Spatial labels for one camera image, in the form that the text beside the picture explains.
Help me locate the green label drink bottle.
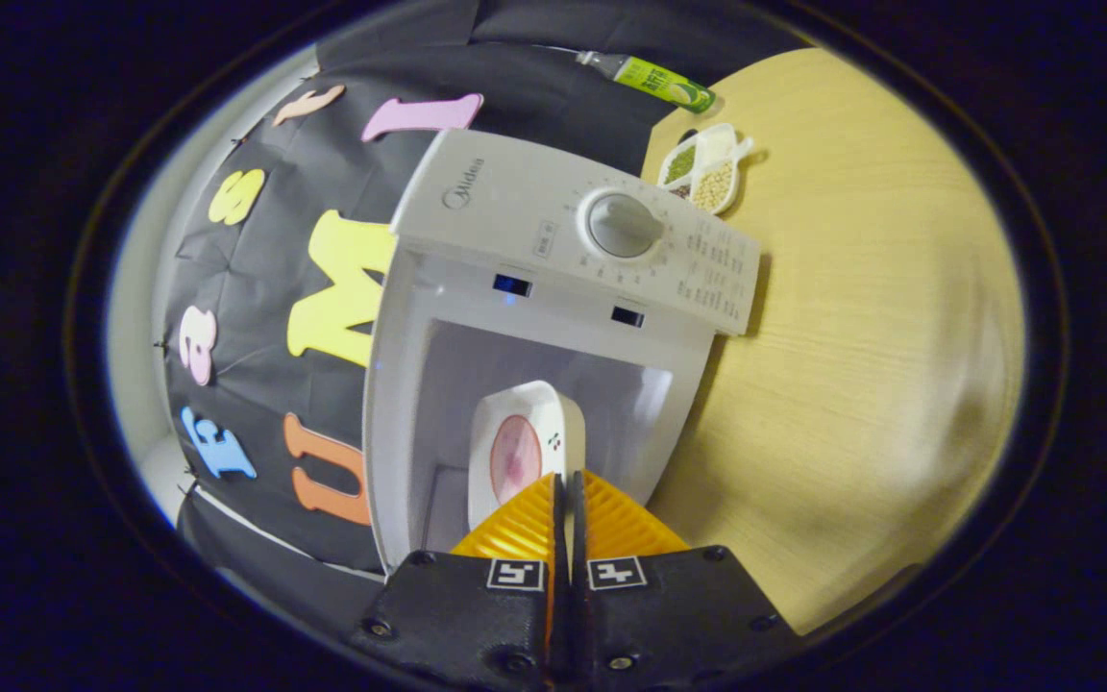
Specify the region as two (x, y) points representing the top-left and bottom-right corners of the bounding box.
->
(575, 50), (718, 114)

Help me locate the white square plate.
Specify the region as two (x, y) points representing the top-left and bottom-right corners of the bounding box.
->
(467, 380), (588, 531)

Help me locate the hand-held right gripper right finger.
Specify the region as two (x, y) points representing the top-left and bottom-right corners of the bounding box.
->
(569, 469), (804, 691)

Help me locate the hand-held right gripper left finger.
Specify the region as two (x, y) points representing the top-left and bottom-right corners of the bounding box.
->
(352, 471), (570, 689)

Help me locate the white microwave oven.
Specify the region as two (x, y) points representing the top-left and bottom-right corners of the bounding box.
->
(361, 128), (764, 576)

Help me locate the pink round food slice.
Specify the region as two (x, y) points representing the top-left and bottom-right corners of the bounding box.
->
(490, 415), (543, 506)

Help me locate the white divided grain dish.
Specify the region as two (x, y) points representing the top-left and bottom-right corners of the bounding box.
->
(657, 122), (754, 215)

